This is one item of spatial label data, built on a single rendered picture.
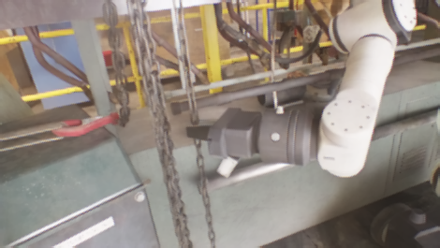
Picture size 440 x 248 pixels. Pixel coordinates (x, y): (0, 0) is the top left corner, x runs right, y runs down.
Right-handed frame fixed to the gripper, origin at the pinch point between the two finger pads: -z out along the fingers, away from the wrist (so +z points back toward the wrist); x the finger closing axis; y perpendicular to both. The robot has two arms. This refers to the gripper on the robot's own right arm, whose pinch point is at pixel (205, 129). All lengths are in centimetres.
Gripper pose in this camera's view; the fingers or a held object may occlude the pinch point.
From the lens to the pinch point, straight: 51.8
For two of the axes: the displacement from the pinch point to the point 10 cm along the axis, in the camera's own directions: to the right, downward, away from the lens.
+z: 9.3, 0.7, -3.7
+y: -1.0, -9.1, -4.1
